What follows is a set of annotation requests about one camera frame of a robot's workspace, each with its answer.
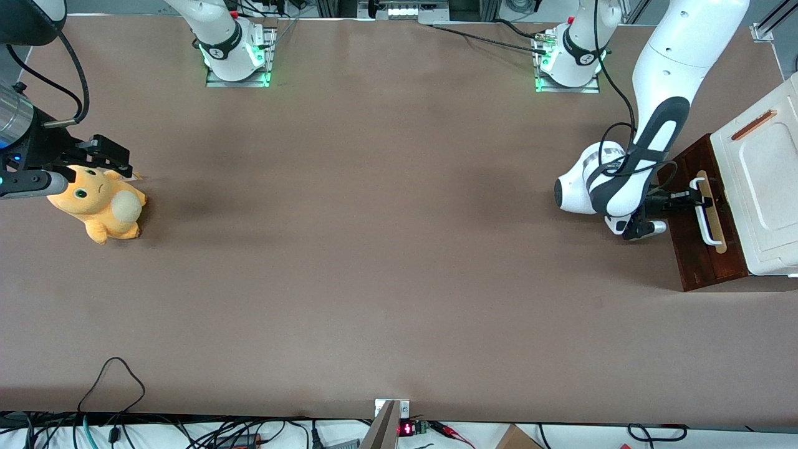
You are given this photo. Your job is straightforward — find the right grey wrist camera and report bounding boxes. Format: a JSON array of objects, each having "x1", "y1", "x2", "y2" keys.
[{"x1": 0, "y1": 170, "x2": 68, "y2": 200}]

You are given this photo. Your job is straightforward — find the white light bar device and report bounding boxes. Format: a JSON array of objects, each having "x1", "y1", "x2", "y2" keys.
[{"x1": 358, "y1": 0, "x2": 449, "y2": 22}]

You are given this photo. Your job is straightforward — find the aluminium frame profile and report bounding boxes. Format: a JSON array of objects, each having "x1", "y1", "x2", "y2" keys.
[{"x1": 750, "y1": 0, "x2": 798, "y2": 43}]

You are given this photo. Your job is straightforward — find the orange plush toy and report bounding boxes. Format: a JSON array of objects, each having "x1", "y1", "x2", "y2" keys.
[{"x1": 47, "y1": 163, "x2": 148, "y2": 245}]

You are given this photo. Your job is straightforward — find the black coiled cable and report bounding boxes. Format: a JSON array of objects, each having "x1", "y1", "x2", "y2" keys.
[{"x1": 627, "y1": 423, "x2": 688, "y2": 443}]

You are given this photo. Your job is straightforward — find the black power adapter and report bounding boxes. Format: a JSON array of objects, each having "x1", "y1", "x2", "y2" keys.
[{"x1": 215, "y1": 433, "x2": 262, "y2": 449}]

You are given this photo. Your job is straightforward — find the brown wooden drawer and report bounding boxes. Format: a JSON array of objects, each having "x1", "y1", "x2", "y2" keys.
[{"x1": 656, "y1": 134, "x2": 749, "y2": 292}]

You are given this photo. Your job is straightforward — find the red and black clip leads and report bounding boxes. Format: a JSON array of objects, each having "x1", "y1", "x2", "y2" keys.
[{"x1": 429, "y1": 421, "x2": 476, "y2": 448}]

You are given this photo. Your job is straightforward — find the brown cardboard box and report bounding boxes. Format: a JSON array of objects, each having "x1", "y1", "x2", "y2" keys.
[{"x1": 496, "y1": 424, "x2": 544, "y2": 449}]

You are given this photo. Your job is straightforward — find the white drawer handle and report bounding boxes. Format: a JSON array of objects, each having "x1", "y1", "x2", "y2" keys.
[{"x1": 689, "y1": 178, "x2": 724, "y2": 247}]

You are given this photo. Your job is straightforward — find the orange strip on cabinet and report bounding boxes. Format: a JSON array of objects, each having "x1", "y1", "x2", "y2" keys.
[{"x1": 731, "y1": 110, "x2": 778, "y2": 142}]

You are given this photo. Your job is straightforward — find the black looped cable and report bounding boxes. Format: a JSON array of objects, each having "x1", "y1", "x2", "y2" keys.
[{"x1": 77, "y1": 357, "x2": 146, "y2": 449}]

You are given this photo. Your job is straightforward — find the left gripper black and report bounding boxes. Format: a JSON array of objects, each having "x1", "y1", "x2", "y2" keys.
[{"x1": 645, "y1": 180, "x2": 714, "y2": 220}]

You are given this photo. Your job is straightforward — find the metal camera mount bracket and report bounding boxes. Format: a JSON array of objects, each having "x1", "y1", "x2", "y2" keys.
[{"x1": 358, "y1": 399, "x2": 411, "y2": 449}]

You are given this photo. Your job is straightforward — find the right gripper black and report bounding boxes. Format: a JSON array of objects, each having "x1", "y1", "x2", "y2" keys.
[{"x1": 3, "y1": 112, "x2": 134, "y2": 180}]

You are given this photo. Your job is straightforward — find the black cable on table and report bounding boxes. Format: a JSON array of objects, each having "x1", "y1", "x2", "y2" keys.
[
  {"x1": 429, "y1": 23, "x2": 550, "y2": 56},
  {"x1": 494, "y1": 18, "x2": 544, "y2": 39}
]

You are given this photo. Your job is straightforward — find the light wooden handle backplate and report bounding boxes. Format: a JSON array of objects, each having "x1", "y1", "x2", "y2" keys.
[{"x1": 695, "y1": 170, "x2": 728, "y2": 254}]

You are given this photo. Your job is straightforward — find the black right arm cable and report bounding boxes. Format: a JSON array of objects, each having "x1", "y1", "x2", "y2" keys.
[
  {"x1": 5, "y1": 42, "x2": 83, "y2": 110},
  {"x1": 42, "y1": 28, "x2": 90, "y2": 128}
]

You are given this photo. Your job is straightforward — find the white cabinet with brown base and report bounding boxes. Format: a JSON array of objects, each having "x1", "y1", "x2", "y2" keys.
[{"x1": 658, "y1": 72, "x2": 798, "y2": 292}]

